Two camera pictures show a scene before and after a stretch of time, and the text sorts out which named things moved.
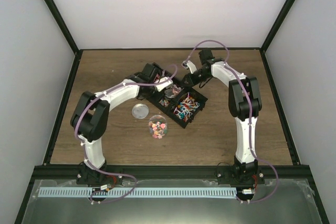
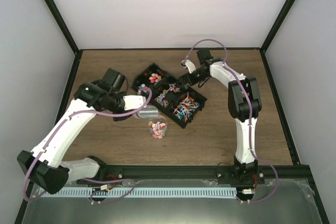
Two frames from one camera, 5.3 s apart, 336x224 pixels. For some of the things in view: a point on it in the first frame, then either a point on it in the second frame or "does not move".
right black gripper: [191, 83] does not move
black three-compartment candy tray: [179, 102] does not move
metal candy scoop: [174, 90] to [149, 112]
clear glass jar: [158, 126] does not move
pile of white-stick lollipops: [187, 107] does not move
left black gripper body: [153, 98] to [117, 118]
